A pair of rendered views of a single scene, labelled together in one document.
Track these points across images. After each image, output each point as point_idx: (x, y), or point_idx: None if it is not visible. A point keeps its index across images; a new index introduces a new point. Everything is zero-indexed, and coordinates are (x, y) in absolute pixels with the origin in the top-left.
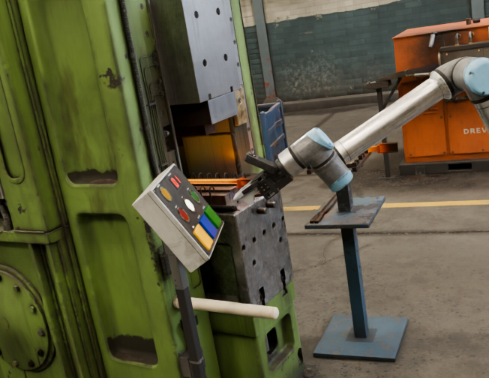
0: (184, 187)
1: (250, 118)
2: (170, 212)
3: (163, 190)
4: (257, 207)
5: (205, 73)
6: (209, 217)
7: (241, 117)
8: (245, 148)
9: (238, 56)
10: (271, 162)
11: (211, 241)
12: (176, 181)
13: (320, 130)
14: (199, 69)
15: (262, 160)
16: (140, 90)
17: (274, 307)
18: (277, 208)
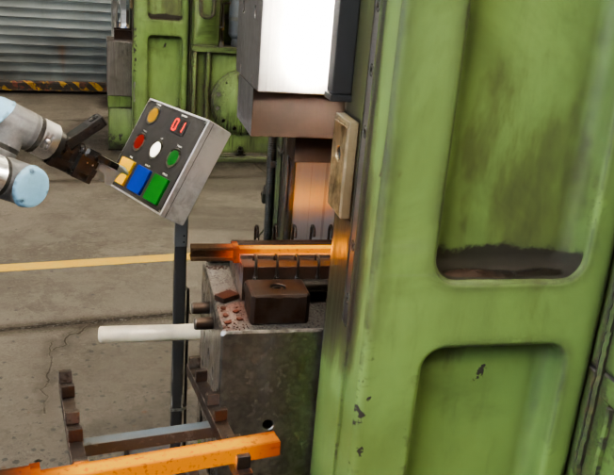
0: (179, 140)
1: (365, 230)
2: (136, 125)
3: (153, 109)
4: (209, 301)
5: (242, 25)
6: (151, 181)
7: (332, 193)
8: (339, 274)
9: (375, 49)
10: (72, 136)
11: (120, 182)
12: (177, 126)
13: None
14: (240, 14)
15: (78, 125)
16: None
17: (101, 328)
18: (216, 362)
